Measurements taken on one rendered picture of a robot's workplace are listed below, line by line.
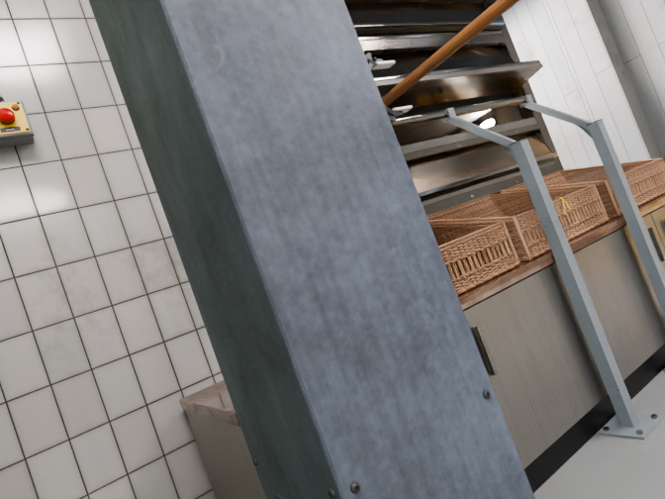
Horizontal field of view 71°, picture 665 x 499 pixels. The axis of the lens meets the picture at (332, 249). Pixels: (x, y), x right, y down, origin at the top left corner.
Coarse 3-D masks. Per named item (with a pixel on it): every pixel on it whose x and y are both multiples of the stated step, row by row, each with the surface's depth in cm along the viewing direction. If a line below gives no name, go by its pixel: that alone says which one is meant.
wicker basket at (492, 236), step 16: (432, 224) 175; (448, 224) 169; (464, 224) 163; (480, 224) 157; (496, 224) 148; (448, 240) 171; (464, 240) 140; (480, 240) 143; (496, 240) 147; (448, 256) 135; (464, 256) 138; (480, 256) 142; (496, 256) 146; (512, 256) 149; (464, 272) 137; (480, 272) 140; (496, 272) 144; (464, 288) 136
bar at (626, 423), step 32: (480, 128) 159; (608, 160) 173; (544, 192) 147; (544, 224) 148; (640, 224) 171; (640, 256) 173; (576, 288) 145; (608, 352) 145; (608, 384) 146; (640, 416) 147
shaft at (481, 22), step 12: (504, 0) 101; (516, 0) 100; (492, 12) 104; (504, 12) 104; (480, 24) 108; (456, 36) 113; (468, 36) 111; (444, 48) 117; (456, 48) 115; (432, 60) 121; (420, 72) 125; (408, 84) 130; (384, 96) 138; (396, 96) 135
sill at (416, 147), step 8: (520, 120) 251; (528, 120) 255; (488, 128) 236; (496, 128) 239; (504, 128) 243; (512, 128) 246; (448, 136) 221; (456, 136) 223; (464, 136) 226; (472, 136) 229; (416, 144) 209; (424, 144) 211; (432, 144) 214; (440, 144) 217; (408, 152) 205
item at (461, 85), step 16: (528, 64) 241; (384, 80) 188; (400, 80) 192; (432, 80) 203; (448, 80) 210; (464, 80) 218; (480, 80) 226; (496, 80) 235; (512, 80) 245; (400, 96) 203; (416, 96) 210; (432, 96) 218; (448, 96) 227; (464, 96) 236; (480, 96) 246
